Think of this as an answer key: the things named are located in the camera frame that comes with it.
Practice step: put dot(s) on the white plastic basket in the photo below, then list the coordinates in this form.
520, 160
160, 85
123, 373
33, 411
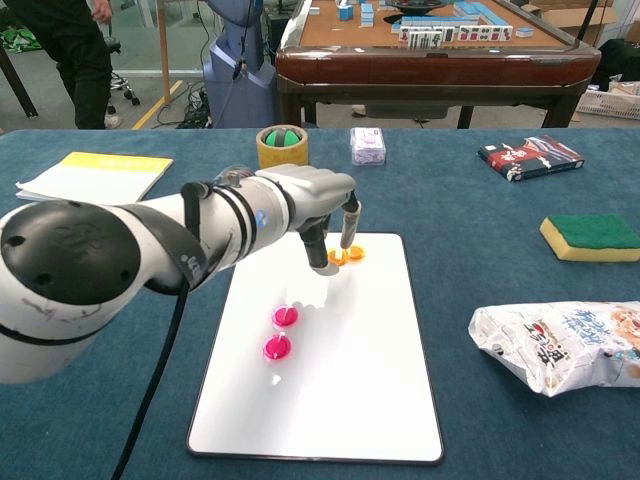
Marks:
610, 105

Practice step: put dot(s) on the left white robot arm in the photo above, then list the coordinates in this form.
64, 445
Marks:
75, 260

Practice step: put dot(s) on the green and yellow sponge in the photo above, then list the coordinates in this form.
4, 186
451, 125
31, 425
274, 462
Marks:
590, 235

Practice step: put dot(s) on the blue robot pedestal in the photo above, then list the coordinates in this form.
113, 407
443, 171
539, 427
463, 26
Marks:
235, 95

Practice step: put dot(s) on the single blue-backed mahjong tile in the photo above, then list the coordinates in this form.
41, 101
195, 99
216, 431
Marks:
524, 32

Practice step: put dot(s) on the person in black clothes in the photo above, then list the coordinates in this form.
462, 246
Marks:
80, 60

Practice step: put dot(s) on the yellow and white notebook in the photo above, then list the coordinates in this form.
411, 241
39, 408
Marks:
100, 172

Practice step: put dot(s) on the orange round magnet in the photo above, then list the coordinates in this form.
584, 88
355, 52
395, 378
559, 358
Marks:
337, 257
357, 253

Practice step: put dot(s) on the dark round table tray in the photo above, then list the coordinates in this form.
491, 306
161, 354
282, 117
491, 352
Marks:
415, 6

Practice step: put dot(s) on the black rolling stool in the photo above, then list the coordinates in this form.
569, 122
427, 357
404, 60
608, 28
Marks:
116, 47

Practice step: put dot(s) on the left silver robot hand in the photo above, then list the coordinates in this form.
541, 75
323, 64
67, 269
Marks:
320, 190

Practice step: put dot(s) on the green and black ball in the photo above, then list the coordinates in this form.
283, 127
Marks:
274, 138

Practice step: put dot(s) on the tan packing tape roll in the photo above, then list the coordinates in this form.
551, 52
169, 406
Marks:
280, 155

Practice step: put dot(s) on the blue-backed mahjong tile stack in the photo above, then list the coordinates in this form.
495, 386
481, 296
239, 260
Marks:
367, 15
345, 13

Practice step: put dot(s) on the wooden pole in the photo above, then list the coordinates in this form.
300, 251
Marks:
164, 50

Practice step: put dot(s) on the white snack bag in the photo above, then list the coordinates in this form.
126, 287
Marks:
550, 345

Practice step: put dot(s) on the brown mahjong table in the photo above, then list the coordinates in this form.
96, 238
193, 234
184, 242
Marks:
425, 70

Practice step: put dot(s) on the dark patterned card box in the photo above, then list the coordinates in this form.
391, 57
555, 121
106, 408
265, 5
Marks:
530, 159

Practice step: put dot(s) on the pink round magnet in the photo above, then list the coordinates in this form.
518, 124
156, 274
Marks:
277, 348
285, 317

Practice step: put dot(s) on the blue felt table cloth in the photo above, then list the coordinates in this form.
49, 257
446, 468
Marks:
450, 225

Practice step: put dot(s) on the black bag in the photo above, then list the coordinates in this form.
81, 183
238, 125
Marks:
620, 62

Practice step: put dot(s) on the black tripod stand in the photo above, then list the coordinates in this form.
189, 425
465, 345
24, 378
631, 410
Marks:
588, 22

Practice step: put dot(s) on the white rectangular board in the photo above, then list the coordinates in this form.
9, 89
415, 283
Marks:
350, 375

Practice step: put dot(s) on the long blue-backed tile row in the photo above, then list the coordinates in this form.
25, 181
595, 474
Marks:
475, 10

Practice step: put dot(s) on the white-faced mahjong tile row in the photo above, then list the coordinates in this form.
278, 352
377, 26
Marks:
475, 34

